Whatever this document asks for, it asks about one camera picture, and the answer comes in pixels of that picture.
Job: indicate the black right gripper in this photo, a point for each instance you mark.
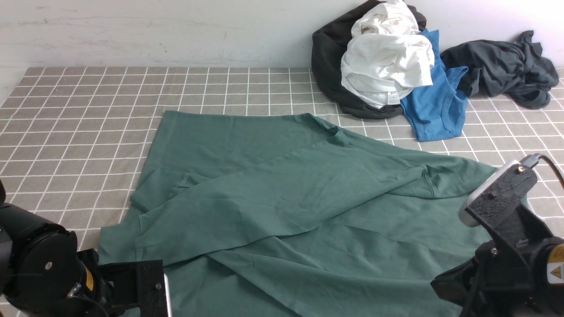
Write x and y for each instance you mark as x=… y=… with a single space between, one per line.
x=499 y=283

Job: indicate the blue tank top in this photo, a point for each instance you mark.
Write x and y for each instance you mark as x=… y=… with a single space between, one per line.
x=437 y=112

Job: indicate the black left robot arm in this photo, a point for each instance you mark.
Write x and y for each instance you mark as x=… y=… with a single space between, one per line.
x=42 y=273

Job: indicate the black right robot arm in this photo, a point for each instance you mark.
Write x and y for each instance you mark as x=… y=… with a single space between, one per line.
x=555 y=274

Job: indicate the green long-sleeved shirt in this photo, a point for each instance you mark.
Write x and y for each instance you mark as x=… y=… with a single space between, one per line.
x=292 y=216

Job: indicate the black garment under white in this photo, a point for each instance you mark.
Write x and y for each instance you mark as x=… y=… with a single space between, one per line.
x=329 y=44

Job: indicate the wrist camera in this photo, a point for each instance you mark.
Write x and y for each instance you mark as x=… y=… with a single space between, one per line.
x=501 y=193
x=142 y=285

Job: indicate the white crumpled shirt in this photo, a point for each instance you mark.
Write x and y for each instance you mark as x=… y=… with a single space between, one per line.
x=387 y=56

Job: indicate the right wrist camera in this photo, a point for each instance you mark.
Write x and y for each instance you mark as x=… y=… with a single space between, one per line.
x=501 y=193

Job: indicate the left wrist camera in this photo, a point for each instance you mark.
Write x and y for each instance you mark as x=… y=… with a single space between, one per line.
x=142 y=285

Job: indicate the grey checkered tablecloth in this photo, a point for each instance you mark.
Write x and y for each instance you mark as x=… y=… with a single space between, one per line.
x=74 y=139

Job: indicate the dark grey crumpled garment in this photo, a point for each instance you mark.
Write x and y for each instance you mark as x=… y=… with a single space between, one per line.
x=513 y=68

